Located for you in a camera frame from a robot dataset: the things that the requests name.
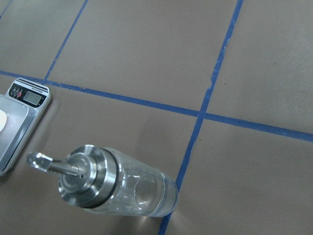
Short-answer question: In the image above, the digital kitchen scale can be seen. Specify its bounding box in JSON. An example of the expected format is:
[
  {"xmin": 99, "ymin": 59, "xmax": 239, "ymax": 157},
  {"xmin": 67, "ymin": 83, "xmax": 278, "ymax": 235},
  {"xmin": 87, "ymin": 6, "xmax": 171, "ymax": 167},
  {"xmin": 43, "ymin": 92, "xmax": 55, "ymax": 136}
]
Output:
[{"xmin": 0, "ymin": 77, "xmax": 51, "ymax": 176}]

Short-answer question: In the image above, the glass sauce bottle steel spout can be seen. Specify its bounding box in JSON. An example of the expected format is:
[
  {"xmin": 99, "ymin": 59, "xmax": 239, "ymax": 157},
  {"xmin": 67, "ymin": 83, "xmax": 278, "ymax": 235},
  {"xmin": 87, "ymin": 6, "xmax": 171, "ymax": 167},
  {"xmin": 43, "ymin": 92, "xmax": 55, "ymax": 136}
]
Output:
[{"xmin": 26, "ymin": 144, "xmax": 178, "ymax": 217}]

